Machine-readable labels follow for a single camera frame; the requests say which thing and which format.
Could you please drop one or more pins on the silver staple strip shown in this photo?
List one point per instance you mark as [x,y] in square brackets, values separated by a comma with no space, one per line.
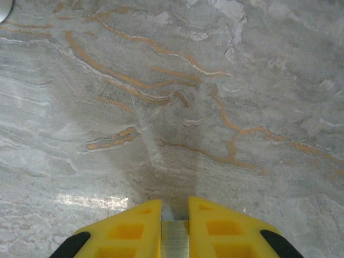
[174,239]

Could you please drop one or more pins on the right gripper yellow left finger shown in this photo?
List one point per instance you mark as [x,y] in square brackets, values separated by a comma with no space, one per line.
[121,236]

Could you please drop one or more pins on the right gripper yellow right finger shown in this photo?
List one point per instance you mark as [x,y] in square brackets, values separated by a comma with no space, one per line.
[228,236]

